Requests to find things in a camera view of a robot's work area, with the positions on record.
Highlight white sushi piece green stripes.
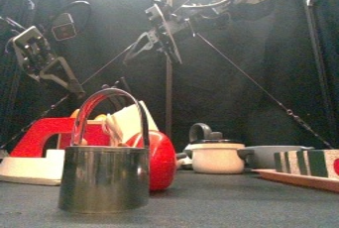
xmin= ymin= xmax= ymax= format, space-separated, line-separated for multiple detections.
xmin=273 ymin=151 xmax=298 ymax=174

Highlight green sushi piece red spot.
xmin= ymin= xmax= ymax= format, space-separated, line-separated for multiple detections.
xmin=294 ymin=149 xmax=339 ymax=179

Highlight wooden sushi tray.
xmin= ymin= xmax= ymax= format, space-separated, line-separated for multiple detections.
xmin=254 ymin=168 xmax=339 ymax=194

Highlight yellow toy food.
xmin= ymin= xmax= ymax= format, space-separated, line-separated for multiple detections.
xmin=70 ymin=107 xmax=110 ymax=122

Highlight white toy bread slices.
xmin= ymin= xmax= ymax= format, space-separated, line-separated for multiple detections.
xmin=108 ymin=100 xmax=161 ymax=145

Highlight red and white toy appliance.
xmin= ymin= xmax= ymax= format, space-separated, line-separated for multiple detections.
xmin=0 ymin=116 xmax=112 ymax=187

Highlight grey pot lid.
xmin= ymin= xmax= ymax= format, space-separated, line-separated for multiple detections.
xmin=189 ymin=122 xmax=246 ymax=146

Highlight red toy kettle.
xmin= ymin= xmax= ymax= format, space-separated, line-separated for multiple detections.
xmin=125 ymin=130 xmax=179 ymax=192

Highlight white toy pot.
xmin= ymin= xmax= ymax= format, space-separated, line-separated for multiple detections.
xmin=183 ymin=142 xmax=249 ymax=175

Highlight grey toy pan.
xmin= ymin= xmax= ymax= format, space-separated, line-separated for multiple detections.
xmin=238 ymin=145 xmax=317 ymax=171

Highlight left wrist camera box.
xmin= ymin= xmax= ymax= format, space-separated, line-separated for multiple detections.
xmin=50 ymin=12 xmax=80 ymax=42

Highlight thin metal frame pole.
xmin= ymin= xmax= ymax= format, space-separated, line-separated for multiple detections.
xmin=165 ymin=0 xmax=175 ymax=138

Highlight black looped camera cable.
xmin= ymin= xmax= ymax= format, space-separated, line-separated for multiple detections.
xmin=52 ymin=0 xmax=92 ymax=32

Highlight diagonal brace wire with turnbuckle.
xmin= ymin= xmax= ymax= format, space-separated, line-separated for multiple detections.
xmin=129 ymin=0 xmax=335 ymax=150

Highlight steel bucket with handle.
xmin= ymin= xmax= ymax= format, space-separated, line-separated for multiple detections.
xmin=58 ymin=87 xmax=153 ymax=214

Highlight grey metal frame post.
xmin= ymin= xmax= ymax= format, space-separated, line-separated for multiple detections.
xmin=302 ymin=0 xmax=338 ymax=141

